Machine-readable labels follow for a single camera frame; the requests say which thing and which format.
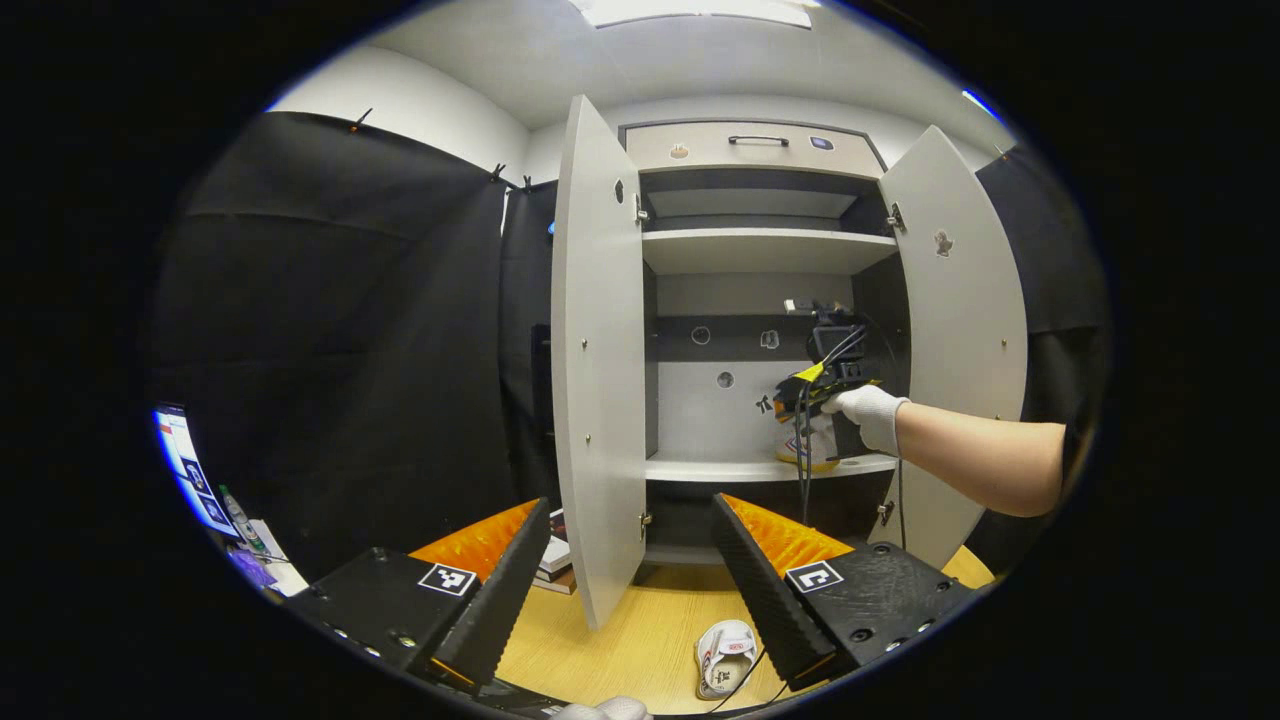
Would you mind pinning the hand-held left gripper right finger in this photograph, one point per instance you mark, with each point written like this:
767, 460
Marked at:
770, 600

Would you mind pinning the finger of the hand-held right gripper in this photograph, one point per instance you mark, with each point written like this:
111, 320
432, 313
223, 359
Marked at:
787, 405

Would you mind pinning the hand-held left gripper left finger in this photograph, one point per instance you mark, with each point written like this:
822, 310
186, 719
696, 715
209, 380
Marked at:
500, 600

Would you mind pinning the white shoe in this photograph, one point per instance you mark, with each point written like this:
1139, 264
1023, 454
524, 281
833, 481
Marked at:
727, 660
815, 445

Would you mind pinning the grey shoe cabinet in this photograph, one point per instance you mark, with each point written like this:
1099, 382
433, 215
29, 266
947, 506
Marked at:
760, 250

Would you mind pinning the grey cabinet door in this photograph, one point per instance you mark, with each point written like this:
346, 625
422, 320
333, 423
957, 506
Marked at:
965, 330
600, 350

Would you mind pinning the beige cabinet drawer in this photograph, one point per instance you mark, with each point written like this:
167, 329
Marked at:
700, 150

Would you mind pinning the stack of magazines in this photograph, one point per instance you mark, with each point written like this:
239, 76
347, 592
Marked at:
555, 555

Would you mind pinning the white paper sheets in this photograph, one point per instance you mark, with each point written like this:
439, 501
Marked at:
280, 570

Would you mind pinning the black backdrop cloth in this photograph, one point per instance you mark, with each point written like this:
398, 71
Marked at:
1060, 260
340, 350

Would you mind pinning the computer monitor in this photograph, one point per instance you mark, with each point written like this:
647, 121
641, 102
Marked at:
190, 470

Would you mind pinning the ceiling light panel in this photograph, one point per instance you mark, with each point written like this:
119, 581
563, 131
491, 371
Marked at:
700, 10

